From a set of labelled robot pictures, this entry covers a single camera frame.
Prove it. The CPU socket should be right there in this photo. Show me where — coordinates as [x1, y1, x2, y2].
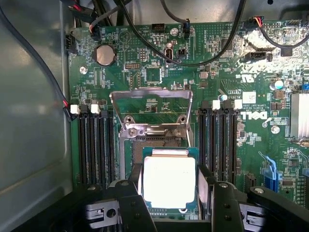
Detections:
[117, 134, 203, 218]

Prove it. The black wire with coloured plug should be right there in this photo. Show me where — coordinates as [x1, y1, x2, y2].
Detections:
[247, 15, 309, 58]

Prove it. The thin black wire with plug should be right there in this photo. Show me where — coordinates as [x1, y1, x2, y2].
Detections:
[159, 0, 193, 40]

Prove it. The silver finned heatsink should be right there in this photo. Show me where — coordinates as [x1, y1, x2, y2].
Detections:
[289, 93, 309, 139]

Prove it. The grey metal PC case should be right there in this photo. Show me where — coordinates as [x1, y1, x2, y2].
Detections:
[0, 0, 309, 232]

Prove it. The black RAM slot white latch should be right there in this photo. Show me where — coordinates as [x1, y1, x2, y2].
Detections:
[69, 103, 85, 185]
[90, 103, 106, 188]
[211, 99, 223, 182]

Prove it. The metal CPU socket cover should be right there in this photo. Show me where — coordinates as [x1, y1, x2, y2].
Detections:
[109, 86, 194, 141]

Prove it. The green Dell motherboard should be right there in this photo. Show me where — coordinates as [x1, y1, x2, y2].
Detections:
[68, 21, 309, 211]

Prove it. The long black looping wire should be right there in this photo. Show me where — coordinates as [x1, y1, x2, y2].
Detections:
[115, 0, 248, 67]

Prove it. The blue expansion slot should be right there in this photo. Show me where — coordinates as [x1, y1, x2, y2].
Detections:
[257, 151, 283, 193]

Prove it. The small bright chipset heatsink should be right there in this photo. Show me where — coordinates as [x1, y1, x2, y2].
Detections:
[243, 30, 277, 53]

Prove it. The silver cylindrical capacitor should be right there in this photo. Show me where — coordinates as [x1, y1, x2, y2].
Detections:
[269, 79, 284, 91]

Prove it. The grey sleeved wire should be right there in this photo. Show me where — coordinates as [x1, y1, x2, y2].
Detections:
[89, 0, 133, 41]

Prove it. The silver coin cell battery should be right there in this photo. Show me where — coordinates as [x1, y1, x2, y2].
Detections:
[92, 44, 117, 67]

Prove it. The black wire bundle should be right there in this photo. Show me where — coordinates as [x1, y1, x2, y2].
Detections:
[67, 0, 98, 28]

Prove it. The black wire with red strands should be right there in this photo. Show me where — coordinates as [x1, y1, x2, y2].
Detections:
[0, 2, 73, 123]

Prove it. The white barcode sticker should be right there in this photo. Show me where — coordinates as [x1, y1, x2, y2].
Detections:
[242, 91, 257, 104]

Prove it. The internal USB port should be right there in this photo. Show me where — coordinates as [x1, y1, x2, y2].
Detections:
[163, 47, 174, 65]

